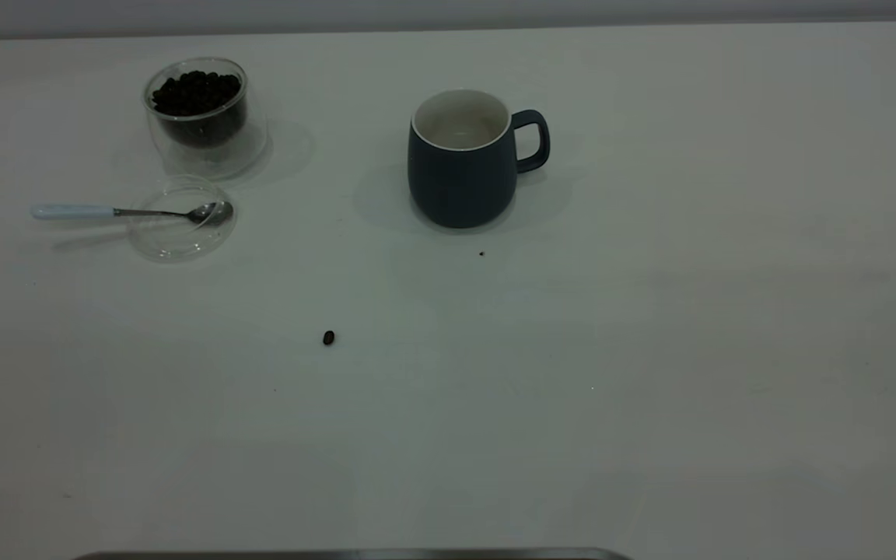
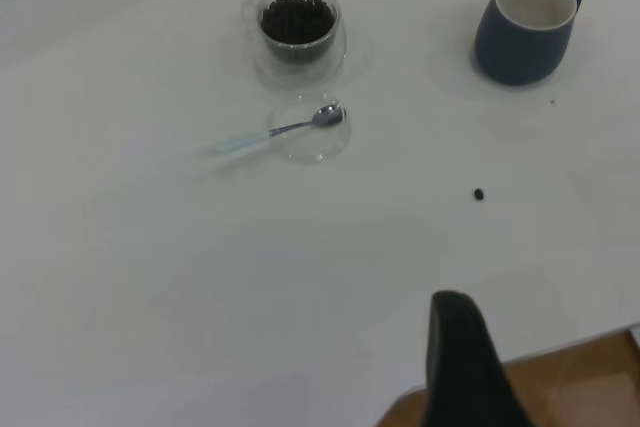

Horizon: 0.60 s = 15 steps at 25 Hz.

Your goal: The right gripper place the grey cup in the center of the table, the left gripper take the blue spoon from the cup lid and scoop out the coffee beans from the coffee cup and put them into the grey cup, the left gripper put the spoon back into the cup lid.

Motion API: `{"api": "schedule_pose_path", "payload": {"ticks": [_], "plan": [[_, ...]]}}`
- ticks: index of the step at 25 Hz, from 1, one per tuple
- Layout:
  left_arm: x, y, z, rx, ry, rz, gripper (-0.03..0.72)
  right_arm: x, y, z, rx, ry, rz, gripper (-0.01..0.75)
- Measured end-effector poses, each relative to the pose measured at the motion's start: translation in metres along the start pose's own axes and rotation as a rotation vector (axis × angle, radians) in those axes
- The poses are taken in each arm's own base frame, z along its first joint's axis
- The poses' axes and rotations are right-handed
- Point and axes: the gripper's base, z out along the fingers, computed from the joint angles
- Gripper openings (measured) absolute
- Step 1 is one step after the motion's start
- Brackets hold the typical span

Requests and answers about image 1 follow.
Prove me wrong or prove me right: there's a spoon with pale blue handle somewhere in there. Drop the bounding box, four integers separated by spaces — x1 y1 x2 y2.
30 201 233 228

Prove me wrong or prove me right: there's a clear glass lid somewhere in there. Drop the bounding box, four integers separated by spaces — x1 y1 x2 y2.
128 176 237 262

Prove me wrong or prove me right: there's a coffee beans pile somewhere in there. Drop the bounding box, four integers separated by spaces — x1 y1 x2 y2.
151 70 248 147

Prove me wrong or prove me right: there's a double-walled glass cup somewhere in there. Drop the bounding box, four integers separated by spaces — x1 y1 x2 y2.
143 57 268 180

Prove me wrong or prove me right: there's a dark grey ceramic mug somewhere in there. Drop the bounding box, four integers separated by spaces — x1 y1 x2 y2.
407 89 551 229

